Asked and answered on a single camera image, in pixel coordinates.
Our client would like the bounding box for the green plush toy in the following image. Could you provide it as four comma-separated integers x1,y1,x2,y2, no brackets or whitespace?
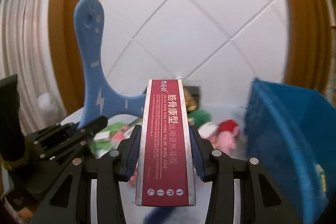
188,109,212,128

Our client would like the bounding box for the black box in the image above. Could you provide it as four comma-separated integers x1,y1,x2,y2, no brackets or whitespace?
183,86,200,99

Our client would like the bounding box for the blue foam boomerang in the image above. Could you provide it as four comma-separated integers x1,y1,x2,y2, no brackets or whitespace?
73,0,145,128

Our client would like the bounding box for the red medicine box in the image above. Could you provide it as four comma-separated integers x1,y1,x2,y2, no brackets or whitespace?
135,80,196,207

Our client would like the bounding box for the brown plush toy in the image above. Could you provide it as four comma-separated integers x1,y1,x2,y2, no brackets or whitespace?
183,88,198,113

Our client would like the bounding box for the blue plastic crate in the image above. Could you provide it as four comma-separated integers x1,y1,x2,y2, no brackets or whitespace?
245,79,335,223

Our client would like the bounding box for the pink plush pig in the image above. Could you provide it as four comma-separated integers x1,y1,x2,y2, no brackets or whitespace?
215,119,240,156

